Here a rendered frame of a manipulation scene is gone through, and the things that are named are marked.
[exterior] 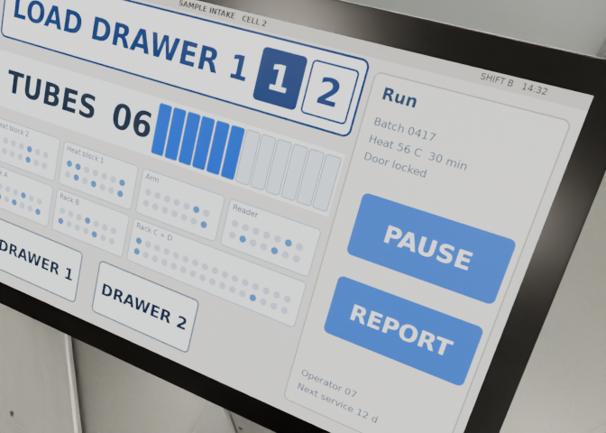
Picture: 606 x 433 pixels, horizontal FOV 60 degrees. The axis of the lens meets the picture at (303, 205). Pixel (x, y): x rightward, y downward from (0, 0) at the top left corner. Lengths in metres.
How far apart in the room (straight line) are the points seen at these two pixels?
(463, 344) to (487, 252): 0.06
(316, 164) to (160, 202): 0.13
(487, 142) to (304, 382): 0.21
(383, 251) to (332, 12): 0.16
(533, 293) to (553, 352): 1.28
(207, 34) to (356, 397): 0.27
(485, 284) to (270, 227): 0.15
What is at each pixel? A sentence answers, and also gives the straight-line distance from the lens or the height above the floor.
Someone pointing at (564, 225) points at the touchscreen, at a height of 1.13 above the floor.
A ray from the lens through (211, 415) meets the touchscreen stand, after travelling 1.42.
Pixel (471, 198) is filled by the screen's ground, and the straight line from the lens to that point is 0.34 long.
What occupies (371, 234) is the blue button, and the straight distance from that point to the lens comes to 0.35.
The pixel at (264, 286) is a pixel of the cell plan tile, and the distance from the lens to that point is 0.38.
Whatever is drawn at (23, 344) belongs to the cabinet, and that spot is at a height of 0.36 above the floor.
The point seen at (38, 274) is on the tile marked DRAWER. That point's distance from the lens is 0.50.
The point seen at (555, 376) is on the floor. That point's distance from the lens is 1.61.
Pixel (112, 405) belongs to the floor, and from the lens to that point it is 1.53.
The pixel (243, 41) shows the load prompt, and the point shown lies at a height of 1.17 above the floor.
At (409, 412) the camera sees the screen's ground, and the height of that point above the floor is 1.01.
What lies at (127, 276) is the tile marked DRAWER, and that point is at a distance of 0.44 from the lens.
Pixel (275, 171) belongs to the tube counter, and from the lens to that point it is 0.36.
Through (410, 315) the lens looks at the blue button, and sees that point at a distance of 0.36.
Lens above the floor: 1.38
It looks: 51 degrees down
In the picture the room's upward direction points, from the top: 1 degrees counter-clockwise
